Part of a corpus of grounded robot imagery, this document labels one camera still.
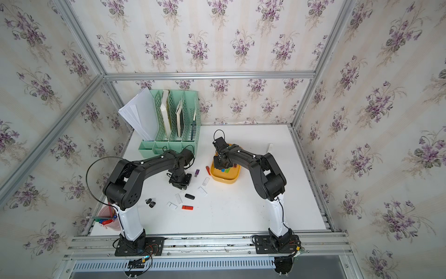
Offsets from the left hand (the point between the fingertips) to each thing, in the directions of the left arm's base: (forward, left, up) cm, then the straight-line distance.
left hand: (186, 189), depth 91 cm
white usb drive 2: (-9, +6, +2) cm, 11 cm away
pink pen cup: (-16, +31, +8) cm, 36 cm away
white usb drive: (+4, -10, +1) cm, 11 cm away
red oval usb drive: (+11, -11, +2) cm, 16 cm away
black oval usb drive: (-4, -2, +1) cm, 5 cm away
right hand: (+14, -18, +3) cm, 23 cm away
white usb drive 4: (-1, -9, +1) cm, 9 cm away
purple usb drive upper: (+9, -5, +2) cm, 11 cm away
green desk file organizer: (+37, +6, +22) cm, 43 cm away
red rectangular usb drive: (-10, -2, +1) cm, 10 cm away
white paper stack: (+34, +26, +23) cm, 49 cm away
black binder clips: (-8, +16, +2) cm, 18 cm away
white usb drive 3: (-5, +3, 0) cm, 6 cm away
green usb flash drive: (+11, -22, +1) cm, 24 cm away
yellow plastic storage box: (+4, -19, +6) cm, 21 cm away
